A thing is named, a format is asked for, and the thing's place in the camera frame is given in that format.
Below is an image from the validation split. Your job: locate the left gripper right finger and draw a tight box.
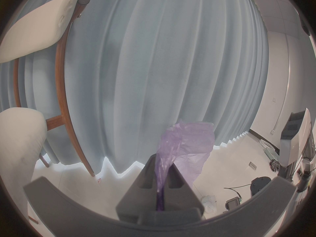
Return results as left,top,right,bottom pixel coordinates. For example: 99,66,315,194
158,162,205,225

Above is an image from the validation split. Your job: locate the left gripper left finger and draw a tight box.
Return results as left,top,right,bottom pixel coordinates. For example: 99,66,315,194
116,154,158,224

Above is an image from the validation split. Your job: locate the purple plastic bag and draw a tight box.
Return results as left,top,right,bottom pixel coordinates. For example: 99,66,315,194
155,119,215,211

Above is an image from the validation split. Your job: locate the crumpled white paper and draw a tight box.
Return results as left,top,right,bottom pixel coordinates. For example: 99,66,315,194
201,195,217,213

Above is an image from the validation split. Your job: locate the pale blue curtain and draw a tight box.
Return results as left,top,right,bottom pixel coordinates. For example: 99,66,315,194
0,0,269,180

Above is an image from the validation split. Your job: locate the white cushioned wooden chair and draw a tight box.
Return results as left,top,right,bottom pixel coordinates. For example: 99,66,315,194
0,0,96,225

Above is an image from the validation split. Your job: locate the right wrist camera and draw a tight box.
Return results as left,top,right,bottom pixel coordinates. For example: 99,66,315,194
226,196,244,211

